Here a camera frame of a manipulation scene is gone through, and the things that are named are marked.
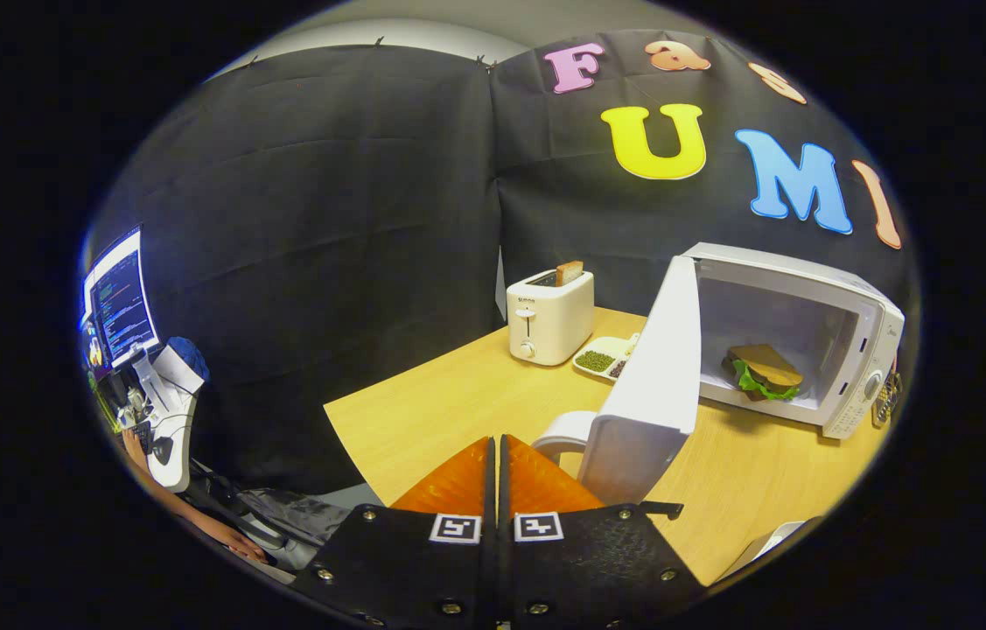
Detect white and blue device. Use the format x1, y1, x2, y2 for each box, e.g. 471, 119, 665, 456
132, 337, 210, 494

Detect cream toaster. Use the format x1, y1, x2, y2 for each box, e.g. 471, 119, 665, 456
507, 269, 596, 367

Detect white plate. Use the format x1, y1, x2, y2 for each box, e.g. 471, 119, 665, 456
716, 519, 808, 580

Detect wire mesh holder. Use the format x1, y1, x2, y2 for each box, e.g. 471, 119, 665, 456
871, 367, 903, 428

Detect white divided bean dish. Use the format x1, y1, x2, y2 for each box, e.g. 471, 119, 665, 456
571, 334, 640, 383

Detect lettuce sandwich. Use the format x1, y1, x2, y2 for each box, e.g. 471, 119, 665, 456
724, 343, 805, 403

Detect computer monitor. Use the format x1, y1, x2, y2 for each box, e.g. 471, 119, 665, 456
80, 226, 161, 370

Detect grey bag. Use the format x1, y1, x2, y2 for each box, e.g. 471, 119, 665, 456
234, 486, 353, 570

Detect white microwave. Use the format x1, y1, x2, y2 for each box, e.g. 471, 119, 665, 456
532, 242, 906, 507

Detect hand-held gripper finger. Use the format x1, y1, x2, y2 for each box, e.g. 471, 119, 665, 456
500, 433, 708, 630
291, 435, 498, 630

